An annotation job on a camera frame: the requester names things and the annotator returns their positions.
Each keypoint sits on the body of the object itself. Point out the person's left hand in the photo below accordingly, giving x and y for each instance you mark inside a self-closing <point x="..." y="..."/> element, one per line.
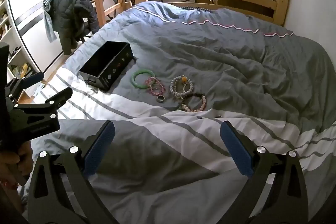
<point x="18" y="158"/>

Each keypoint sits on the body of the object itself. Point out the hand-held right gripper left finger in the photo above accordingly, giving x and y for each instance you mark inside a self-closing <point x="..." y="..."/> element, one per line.
<point x="99" y="150"/>

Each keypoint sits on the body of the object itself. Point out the black rectangular box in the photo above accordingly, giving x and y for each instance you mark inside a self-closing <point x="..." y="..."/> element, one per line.
<point x="107" y="66"/>

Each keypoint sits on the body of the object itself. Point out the light blue shirt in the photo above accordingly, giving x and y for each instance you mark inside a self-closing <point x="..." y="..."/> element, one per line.
<point x="48" y="22"/>

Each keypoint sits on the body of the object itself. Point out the checked bed sheet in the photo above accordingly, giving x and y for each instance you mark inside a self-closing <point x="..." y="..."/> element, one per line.
<point x="195" y="8"/>

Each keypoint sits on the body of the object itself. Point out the black office chair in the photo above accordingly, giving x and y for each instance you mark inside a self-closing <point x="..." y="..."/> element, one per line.
<point x="82" y="31"/>

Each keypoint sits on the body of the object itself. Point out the grey and white striped duvet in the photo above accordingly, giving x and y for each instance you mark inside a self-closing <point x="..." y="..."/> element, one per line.
<point x="210" y="56"/>

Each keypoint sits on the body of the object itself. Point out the white bookshelf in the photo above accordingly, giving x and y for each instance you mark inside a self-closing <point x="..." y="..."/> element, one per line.
<point x="8" y="29"/>

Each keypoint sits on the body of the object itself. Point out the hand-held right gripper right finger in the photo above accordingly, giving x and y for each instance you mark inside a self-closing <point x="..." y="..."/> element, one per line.
<point x="236" y="153"/>

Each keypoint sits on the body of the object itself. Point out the green jade bangle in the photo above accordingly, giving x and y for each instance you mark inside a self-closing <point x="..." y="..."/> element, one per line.
<point x="136" y="81"/>

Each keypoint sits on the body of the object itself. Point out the dark puffer jacket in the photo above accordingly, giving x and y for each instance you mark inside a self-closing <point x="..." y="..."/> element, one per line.
<point x="71" y="14"/>

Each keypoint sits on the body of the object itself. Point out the white sliding wardrobe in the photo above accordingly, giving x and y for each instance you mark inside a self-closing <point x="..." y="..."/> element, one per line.
<point x="29" y="8"/>

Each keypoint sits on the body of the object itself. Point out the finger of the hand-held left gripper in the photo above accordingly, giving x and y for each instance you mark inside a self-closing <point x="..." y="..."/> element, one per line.
<point x="31" y="79"/>
<point x="59" y="96"/>

